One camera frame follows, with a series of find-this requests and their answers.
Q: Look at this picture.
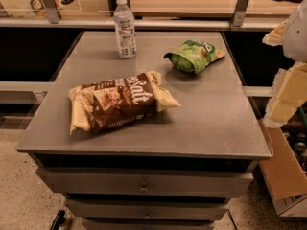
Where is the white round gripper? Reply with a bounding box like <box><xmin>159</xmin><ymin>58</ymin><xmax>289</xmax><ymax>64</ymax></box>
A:
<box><xmin>262</xmin><ymin>0</ymin><xmax>307</xmax><ymax>128</ymax></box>

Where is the brown chip bag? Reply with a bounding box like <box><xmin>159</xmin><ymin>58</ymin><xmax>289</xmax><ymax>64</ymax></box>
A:
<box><xmin>69</xmin><ymin>71</ymin><xmax>180</xmax><ymax>133</ymax></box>

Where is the green rice chip bag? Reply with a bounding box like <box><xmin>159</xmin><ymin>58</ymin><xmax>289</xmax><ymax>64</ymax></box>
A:
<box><xmin>164</xmin><ymin>39</ymin><xmax>225</xmax><ymax>74</ymax></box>

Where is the green stick in box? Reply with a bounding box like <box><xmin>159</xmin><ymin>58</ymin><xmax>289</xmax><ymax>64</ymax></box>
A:
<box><xmin>298</xmin><ymin>106</ymin><xmax>307</xmax><ymax>128</ymax></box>

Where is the cardboard box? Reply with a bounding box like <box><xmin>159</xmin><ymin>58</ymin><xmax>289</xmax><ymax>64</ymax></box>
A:
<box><xmin>259</xmin><ymin>121</ymin><xmax>307</xmax><ymax>218</ymax></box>

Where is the grey drawer cabinet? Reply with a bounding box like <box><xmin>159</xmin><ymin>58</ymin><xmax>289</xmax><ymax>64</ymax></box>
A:
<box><xmin>17</xmin><ymin>32</ymin><xmax>271</xmax><ymax>230</ymax></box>

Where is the clear plastic water bottle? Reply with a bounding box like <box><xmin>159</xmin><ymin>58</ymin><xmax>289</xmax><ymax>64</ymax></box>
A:
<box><xmin>113</xmin><ymin>0</ymin><xmax>136</xmax><ymax>58</ymax></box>

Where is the top drawer knob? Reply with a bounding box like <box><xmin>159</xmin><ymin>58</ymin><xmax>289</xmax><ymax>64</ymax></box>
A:
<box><xmin>139</xmin><ymin>182</ymin><xmax>149</xmax><ymax>194</ymax></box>

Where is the drawer knob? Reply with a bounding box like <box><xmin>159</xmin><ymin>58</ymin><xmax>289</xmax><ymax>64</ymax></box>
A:
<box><xmin>139</xmin><ymin>182</ymin><xmax>149</xmax><ymax>194</ymax></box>
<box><xmin>143</xmin><ymin>211</ymin><xmax>151</xmax><ymax>219</ymax></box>

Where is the snack package on shelf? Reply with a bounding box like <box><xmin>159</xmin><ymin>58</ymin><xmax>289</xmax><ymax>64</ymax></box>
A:
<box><xmin>0</xmin><ymin>0</ymin><xmax>63</xmax><ymax>19</ymax></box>

